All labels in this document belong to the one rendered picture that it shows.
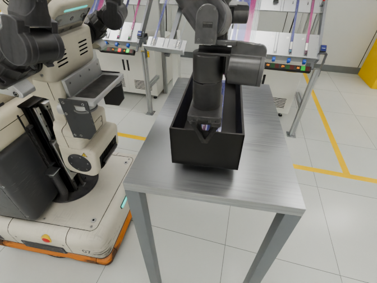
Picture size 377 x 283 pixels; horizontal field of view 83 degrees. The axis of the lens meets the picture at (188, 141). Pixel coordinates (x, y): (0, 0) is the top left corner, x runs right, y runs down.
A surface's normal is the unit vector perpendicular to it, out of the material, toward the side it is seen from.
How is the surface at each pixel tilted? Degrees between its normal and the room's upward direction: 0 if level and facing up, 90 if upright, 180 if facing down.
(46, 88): 90
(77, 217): 0
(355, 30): 90
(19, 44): 78
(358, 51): 90
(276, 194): 0
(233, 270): 0
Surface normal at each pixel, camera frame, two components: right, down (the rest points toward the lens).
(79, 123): -0.17, 0.62
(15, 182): 0.99, 0.11
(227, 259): 0.01, -0.78
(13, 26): -0.30, 0.43
